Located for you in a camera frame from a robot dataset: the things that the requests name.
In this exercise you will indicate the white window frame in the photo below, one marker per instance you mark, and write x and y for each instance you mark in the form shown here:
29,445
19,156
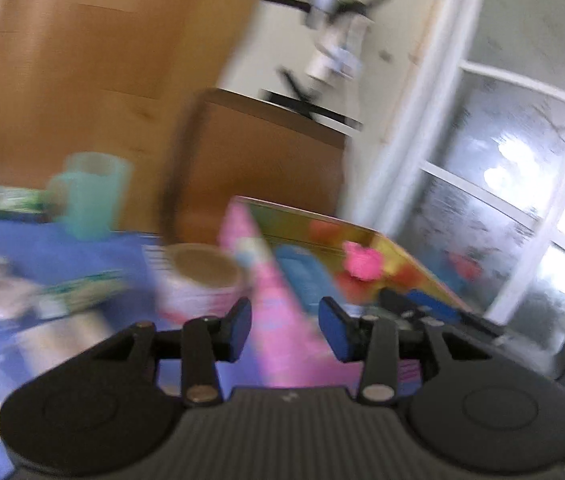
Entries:
442,110

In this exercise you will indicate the green toothpaste box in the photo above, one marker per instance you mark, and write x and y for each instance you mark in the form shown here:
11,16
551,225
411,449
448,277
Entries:
5,201

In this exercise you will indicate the black tape strips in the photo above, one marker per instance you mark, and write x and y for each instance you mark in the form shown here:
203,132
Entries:
307,105

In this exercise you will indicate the green plastic cup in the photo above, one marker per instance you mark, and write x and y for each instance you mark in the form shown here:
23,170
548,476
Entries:
92,195

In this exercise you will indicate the wooden board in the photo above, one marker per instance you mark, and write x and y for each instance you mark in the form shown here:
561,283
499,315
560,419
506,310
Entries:
87,60

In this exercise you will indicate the white power adapter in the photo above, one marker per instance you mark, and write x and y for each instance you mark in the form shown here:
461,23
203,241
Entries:
330,20

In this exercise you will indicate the blue printed tablecloth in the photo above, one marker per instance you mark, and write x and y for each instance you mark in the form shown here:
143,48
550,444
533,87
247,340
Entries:
87,256

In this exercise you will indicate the green white packet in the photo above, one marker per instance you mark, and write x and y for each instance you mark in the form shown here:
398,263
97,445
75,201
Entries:
80,294

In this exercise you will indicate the blue soft pouch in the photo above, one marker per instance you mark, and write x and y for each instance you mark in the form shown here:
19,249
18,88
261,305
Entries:
307,275

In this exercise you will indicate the brown chair backrest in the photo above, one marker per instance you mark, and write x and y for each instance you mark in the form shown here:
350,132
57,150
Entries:
257,165

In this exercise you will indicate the pink biscuit tin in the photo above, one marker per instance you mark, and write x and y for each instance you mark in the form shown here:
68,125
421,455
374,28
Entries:
282,330

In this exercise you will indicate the red white food can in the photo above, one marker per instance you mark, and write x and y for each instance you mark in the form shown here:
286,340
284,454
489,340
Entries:
197,280

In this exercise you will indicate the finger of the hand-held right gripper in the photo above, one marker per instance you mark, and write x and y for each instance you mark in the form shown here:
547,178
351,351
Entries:
430,305

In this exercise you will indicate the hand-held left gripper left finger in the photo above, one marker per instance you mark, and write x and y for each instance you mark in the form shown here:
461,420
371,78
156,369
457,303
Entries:
240,329

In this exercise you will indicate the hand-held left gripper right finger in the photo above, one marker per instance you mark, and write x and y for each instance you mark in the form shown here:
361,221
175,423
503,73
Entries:
335,332

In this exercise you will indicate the pink soft toy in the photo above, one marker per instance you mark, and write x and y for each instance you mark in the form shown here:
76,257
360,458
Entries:
362,260

